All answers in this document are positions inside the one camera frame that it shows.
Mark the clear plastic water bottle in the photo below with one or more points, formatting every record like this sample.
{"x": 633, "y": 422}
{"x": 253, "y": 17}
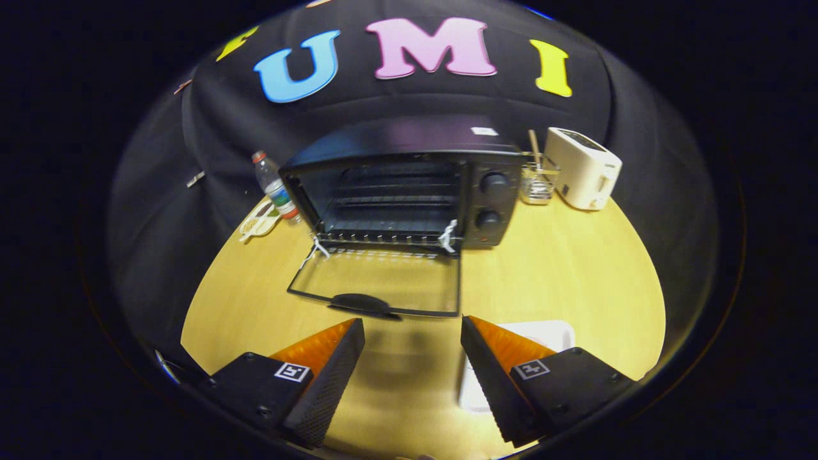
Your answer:
{"x": 276, "y": 188}

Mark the white snack plate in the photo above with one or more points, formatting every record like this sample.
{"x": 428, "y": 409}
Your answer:
{"x": 259, "y": 220}

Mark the white bread toaster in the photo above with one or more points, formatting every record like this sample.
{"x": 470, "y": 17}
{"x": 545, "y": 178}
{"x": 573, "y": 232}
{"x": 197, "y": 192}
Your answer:
{"x": 581, "y": 169}

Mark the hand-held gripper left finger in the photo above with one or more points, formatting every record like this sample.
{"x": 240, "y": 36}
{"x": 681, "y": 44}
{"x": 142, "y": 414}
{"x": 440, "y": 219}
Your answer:
{"x": 329, "y": 383}

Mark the wooden stick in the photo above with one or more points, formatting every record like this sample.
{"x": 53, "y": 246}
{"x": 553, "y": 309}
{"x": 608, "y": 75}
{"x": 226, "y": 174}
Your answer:
{"x": 534, "y": 147}

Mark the white food tray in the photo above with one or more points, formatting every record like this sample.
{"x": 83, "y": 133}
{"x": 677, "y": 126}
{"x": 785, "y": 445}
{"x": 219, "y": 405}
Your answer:
{"x": 543, "y": 332}

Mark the small white clip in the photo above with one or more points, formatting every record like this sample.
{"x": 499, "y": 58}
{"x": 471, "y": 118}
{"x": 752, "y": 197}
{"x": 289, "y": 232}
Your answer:
{"x": 195, "y": 179}

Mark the small pink clip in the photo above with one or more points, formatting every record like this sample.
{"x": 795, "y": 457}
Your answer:
{"x": 183, "y": 86}

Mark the black toaster oven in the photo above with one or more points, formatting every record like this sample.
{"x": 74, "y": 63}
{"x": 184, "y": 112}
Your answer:
{"x": 492, "y": 201}

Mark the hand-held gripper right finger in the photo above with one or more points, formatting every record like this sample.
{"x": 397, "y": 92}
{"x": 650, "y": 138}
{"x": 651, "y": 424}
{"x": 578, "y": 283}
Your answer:
{"x": 495, "y": 390}

